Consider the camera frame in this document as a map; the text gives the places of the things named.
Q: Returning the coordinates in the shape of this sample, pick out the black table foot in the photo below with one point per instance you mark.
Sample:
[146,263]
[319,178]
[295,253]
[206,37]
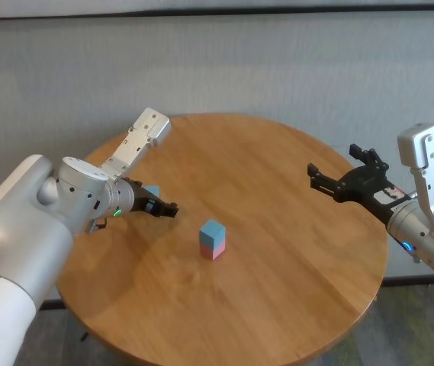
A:
[84,337]

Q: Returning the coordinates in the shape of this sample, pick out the blue cube block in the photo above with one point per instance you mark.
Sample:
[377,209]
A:
[212,233]
[152,190]

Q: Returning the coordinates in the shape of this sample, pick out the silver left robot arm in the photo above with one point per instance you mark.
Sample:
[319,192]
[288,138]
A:
[18,228]

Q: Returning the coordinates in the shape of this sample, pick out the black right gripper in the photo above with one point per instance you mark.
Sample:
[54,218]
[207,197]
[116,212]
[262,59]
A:
[369,187]

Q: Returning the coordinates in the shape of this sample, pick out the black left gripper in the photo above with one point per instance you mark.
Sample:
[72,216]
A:
[140,198]

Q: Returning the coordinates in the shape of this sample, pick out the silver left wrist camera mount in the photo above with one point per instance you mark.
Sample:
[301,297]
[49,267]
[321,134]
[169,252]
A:
[140,141]

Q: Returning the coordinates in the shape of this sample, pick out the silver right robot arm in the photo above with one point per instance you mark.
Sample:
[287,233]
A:
[415,236]

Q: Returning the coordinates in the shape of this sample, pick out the black baseboard strip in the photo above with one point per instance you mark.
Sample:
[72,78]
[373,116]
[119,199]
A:
[239,12]

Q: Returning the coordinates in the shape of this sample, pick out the pink cube block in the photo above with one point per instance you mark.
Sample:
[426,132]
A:
[213,252]

